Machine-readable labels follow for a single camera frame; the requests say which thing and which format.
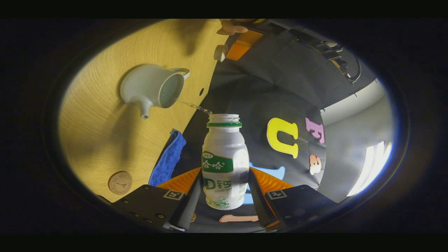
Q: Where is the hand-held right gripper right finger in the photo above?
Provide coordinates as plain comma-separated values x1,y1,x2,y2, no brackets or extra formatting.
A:
248,167,339,231

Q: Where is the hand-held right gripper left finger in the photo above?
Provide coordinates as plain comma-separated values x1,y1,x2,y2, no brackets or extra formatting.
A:
112,167,204,232

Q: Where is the white green-label water bottle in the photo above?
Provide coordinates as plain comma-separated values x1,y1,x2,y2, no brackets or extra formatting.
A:
202,114,250,211

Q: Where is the round cork coaster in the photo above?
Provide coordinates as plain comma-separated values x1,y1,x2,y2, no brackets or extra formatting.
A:
108,171,133,195

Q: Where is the white spouted teacup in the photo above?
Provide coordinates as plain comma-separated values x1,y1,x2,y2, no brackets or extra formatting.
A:
120,64,191,120

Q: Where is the clear water stream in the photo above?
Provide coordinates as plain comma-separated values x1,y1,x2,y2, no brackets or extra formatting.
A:
174,99,213,115

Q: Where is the blue folded towel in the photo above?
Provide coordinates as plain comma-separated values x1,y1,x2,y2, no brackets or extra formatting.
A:
148,129,187,187

